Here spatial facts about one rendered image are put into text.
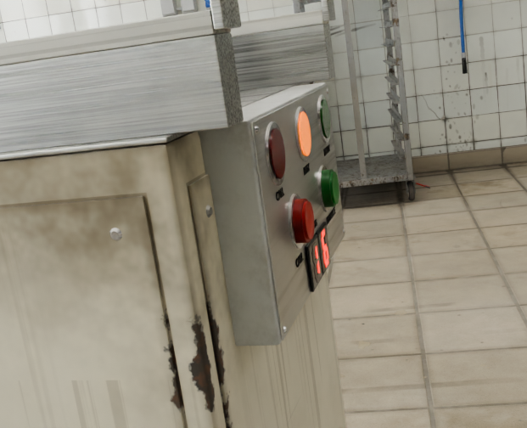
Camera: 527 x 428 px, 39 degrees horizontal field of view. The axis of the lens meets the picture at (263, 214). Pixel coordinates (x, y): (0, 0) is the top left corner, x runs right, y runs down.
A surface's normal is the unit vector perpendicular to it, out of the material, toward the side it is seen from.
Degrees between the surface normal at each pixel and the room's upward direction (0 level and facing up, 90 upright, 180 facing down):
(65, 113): 90
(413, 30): 90
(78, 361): 90
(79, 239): 90
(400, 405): 0
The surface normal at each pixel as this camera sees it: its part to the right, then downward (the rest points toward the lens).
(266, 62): -0.26, 0.26
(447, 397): -0.14, -0.97
